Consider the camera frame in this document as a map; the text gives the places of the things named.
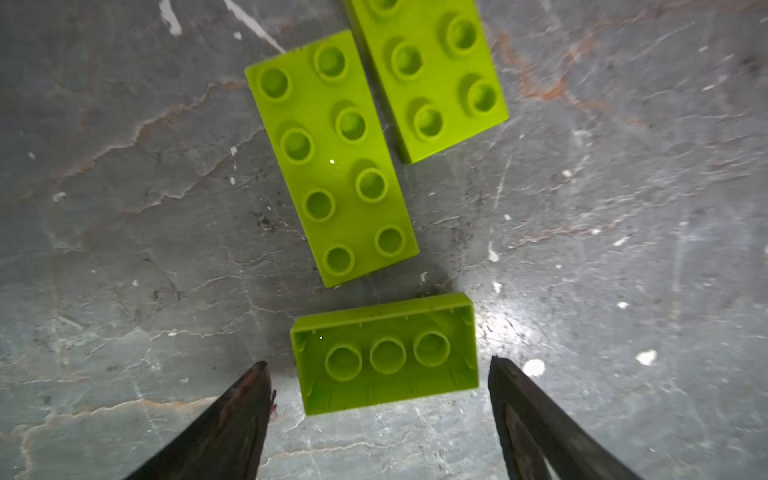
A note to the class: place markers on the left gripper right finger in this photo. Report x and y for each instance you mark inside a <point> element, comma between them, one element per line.
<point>538,438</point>

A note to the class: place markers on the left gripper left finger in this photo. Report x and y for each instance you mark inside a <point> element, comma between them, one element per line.
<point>226,441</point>

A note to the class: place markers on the green lego brick horizontal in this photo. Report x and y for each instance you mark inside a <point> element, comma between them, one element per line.
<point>377,354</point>

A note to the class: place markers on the green lego brick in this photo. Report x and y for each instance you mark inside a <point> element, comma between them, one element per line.
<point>435,68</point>
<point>319,114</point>

